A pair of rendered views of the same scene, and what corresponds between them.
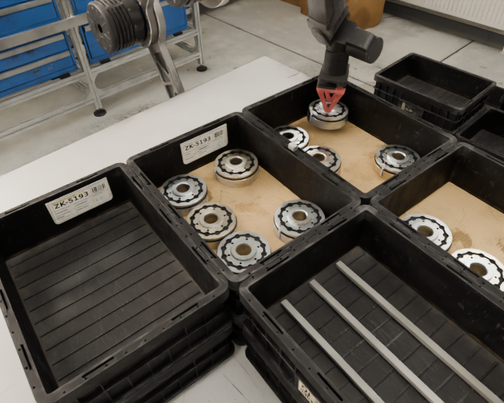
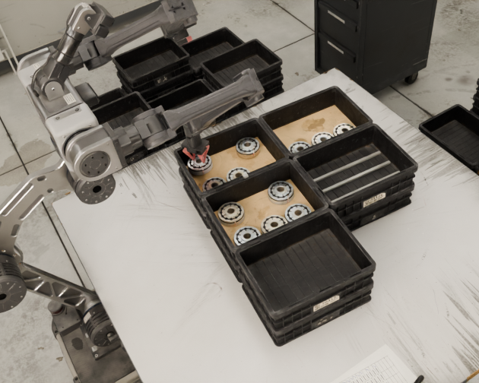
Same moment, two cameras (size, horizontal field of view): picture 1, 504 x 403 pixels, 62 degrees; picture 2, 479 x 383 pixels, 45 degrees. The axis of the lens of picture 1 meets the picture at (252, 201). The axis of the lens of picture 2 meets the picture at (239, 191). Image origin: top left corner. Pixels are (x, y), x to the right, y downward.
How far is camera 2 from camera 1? 1.80 m
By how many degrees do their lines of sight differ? 49
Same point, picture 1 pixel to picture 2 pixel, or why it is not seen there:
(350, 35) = not seen: hidden behind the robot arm
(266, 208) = (264, 206)
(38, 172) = (154, 364)
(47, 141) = not seen: outside the picture
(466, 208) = (283, 134)
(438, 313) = (337, 159)
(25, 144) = not seen: outside the picture
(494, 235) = (301, 131)
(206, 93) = (91, 248)
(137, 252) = (283, 263)
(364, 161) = (239, 160)
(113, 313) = (320, 270)
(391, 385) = (364, 180)
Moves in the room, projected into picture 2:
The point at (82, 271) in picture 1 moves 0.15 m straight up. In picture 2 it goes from (291, 287) to (289, 263)
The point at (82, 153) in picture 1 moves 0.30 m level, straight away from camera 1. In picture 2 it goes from (140, 334) to (58, 360)
